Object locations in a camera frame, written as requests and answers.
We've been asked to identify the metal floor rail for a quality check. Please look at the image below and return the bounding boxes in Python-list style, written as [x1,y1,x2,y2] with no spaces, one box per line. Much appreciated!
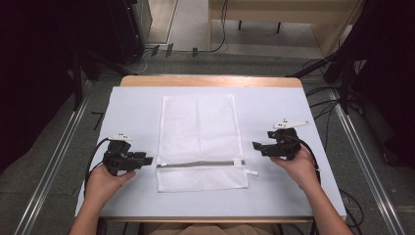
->
[13,81,94,235]
[328,87,407,235]

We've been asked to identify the white mesh laundry bag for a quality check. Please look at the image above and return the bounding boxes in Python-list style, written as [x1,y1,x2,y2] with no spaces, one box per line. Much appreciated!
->
[155,93,258,193]

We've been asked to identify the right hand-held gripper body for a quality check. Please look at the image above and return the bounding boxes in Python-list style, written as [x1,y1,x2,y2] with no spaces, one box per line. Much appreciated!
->
[266,118,311,162]

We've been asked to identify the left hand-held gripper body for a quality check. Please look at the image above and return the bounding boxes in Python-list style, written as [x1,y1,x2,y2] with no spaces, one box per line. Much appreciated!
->
[102,132,147,176]

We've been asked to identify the person's beige trousers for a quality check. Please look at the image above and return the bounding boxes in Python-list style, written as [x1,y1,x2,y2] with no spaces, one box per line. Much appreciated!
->
[143,222,282,235]

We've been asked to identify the black floor cable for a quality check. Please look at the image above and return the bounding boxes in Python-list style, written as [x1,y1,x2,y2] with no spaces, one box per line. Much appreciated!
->
[182,0,229,55]

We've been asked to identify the black curtain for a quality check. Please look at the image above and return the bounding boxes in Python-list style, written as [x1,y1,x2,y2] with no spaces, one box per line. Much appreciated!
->
[332,0,415,167]
[0,0,131,174]

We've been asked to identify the black metal stand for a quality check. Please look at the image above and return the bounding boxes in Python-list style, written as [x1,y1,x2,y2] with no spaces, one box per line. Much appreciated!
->
[287,48,360,116]

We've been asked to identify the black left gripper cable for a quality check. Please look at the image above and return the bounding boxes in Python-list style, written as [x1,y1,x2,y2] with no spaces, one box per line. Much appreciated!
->
[83,136,112,198]

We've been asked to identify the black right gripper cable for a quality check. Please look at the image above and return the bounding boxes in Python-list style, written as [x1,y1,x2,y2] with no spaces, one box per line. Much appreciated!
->
[289,134,323,184]

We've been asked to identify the dark cabinet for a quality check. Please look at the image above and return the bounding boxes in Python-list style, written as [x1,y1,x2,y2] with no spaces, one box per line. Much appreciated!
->
[103,0,154,66]

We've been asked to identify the person's left hand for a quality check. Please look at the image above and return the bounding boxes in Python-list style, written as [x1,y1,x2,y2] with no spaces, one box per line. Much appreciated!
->
[84,163,137,206]

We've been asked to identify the wooden table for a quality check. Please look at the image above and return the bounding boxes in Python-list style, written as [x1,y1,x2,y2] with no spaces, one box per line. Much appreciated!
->
[96,74,348,225]

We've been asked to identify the bundle of black floor cables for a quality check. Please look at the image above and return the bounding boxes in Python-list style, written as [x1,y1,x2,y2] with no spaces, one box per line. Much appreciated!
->
[301,58,366,151]

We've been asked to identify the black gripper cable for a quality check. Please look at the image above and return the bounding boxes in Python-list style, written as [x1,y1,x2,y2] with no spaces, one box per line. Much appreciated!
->
[83,136,112,198]
[289,134,323,184]

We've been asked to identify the person's right hand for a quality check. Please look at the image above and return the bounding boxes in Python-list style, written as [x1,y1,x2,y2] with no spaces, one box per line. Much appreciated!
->
[269,146,321,193]

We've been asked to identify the white table mat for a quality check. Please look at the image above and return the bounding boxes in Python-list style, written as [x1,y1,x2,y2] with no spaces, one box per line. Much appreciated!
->
[74,85,347,219]

